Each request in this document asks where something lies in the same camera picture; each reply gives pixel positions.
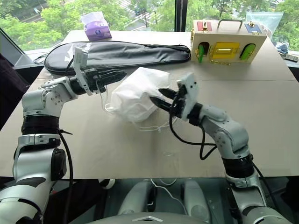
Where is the dark garment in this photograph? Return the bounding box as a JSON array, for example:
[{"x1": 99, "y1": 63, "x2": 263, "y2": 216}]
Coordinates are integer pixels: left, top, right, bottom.
[{"x1": 0, "y1": 52, "x2": 31, "y2": 129}]

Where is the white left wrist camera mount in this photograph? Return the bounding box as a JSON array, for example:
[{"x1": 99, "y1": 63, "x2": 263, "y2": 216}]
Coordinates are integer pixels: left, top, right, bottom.
[{"x1": 72, "y1": 46, "x2": 94, "y2": 96}]

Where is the clear blue plastic bag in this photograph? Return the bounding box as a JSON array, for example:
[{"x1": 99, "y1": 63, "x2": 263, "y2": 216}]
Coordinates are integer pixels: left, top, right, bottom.
[{"x1": 245, "y1": 11, "x2": 284, "y2": 44}]

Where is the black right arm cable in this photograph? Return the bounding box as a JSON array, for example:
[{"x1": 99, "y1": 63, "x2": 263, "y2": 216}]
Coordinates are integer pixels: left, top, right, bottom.
[{"x1": 169, "y1": 106, "x2": 218, "y2": 161}]

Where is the grey rounded robot leg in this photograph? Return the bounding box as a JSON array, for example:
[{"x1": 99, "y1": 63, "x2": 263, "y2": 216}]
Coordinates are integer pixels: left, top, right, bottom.
[
  {"x1": 182, "y1": 179, "x2": 211, "y2": 222},
  {"x1": 118, "y1": 181, "x2": 157, "y2": 215}
]

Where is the grey robot chest plate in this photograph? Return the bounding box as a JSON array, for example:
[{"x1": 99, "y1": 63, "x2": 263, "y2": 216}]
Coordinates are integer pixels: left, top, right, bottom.
[{"x1": 86, "y1": 211, "x2": 211, "y2": 224}]

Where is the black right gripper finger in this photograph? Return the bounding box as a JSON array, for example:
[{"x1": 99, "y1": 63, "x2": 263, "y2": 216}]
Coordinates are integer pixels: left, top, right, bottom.
[
  {"x1": 149, "y1": 97, "x2": 175, "y2": 113},
  {"x1": 158, "y1": 88, "x2": 178, "y2": 100}
]

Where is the black window post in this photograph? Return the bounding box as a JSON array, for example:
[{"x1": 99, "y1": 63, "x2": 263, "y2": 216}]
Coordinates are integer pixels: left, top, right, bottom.
[{"x1": 174, "y1": 0, "x2": 187, "y2": 32}]

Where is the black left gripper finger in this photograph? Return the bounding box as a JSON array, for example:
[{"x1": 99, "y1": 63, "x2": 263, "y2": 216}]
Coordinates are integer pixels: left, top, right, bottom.
[
  {"x1": 100, "y1": 69, "x2": 128, "y2": 78},
  {"x1": 101, "y1": 75, "x2": 127, "y2": 88}
]

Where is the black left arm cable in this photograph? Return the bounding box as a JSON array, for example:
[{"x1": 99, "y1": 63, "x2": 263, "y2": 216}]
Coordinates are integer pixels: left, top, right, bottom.
[{"x1": 58, "y1": 57, "x2": 75, "y2": 224}]

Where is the thin black cord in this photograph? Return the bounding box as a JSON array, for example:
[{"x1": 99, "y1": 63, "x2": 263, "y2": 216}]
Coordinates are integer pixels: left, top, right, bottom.
[{"x1": 33, "y1": 53, "x2": 51, "y2": 65}]

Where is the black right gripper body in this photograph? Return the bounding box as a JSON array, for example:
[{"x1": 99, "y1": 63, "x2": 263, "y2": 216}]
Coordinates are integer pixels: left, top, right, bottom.
[{"x1": 171, "y1": 86, "x2": 188, "y2": 118}]

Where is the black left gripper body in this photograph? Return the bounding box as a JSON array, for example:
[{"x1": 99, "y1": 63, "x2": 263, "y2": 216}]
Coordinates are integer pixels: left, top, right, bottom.
[{"x1": 81, "y1": 68, "x2": 104, "y2": 93}]

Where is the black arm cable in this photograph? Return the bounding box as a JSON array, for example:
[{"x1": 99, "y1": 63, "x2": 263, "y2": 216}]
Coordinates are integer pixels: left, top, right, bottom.
[
  {"x1": 58, "y1": 57, "x2": 75, "y2": 224},
  {"x1": 169, "y1": 106, "x2": 218, "y2": 161}
]

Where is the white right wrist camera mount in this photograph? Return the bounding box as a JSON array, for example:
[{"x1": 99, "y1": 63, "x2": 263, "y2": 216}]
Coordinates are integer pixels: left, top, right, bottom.
[{"x1": 176, "y1": 72, "x2": 199, "y2": 122}]

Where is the thin white wire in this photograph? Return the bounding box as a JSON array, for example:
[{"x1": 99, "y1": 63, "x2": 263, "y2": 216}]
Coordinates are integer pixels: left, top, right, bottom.
[{"x1": 150, "y1": 178, "x2": 187, "y2": 215}]

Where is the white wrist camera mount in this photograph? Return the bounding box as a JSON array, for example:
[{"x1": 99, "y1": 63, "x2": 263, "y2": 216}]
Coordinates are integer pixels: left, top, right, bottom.
[
  {"x1": 72, "y1": 46, "x2": 94, "y2": 96},
  {"x1": 176, "y1": 72, "x2": 199, "y2": 122}
]

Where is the purple tissue pack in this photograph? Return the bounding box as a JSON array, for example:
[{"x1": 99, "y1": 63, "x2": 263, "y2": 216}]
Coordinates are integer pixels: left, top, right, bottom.
[{"x1": 80, "y1": 11, "x2": 112, "y2": 42}]

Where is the blue cloth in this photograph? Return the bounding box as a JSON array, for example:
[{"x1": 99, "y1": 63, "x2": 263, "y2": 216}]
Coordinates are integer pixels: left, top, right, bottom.
[{"x1": 276, "y1": 42, "x2": 290, "y2": 55}]

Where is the white drawstring bag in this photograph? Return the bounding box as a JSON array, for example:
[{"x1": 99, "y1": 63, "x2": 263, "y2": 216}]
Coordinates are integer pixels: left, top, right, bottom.
[{"x1": 99, "y1": 67, "x2": 172, "y2": 134}]

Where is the black racket bag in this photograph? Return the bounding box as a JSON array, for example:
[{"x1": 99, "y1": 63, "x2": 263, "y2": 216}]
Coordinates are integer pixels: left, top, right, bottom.
[{"x1": 43, "y1": 41, "x2": 192, "y2": 76}]

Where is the wooden latch box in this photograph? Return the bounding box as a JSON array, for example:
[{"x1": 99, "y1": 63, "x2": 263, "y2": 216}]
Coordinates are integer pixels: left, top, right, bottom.
[{"x1": 190, "y1": 19, "x2": 267, "y2": 64}]

